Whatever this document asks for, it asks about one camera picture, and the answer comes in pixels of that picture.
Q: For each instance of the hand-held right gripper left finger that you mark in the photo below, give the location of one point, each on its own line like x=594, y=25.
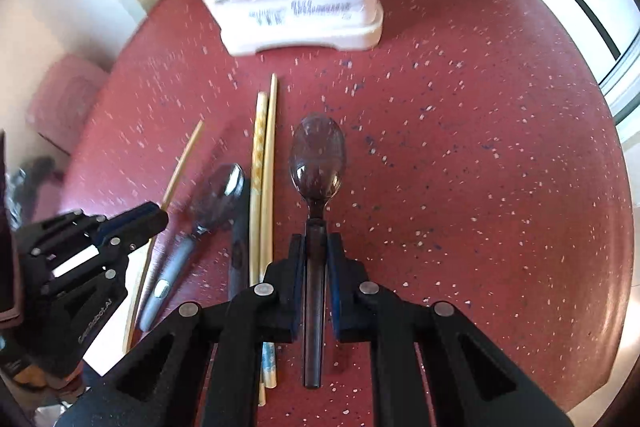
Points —
x=300, y=277

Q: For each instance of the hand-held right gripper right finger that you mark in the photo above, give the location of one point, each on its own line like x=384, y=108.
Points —
x=334, y=287

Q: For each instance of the metal spoons compartment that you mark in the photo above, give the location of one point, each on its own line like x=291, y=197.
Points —
x=222, y=197

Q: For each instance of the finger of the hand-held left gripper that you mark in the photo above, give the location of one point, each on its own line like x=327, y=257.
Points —
x=135, y=219
x=112, y=262

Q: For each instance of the pink plastic stool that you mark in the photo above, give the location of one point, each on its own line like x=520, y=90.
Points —
x=65, y=97

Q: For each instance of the patterned chopstick with blue end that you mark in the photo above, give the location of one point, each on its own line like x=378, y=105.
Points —
x=257, y=157

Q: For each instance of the dark translucent plastic spoon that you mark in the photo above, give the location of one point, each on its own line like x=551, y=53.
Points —
x=317, y=157

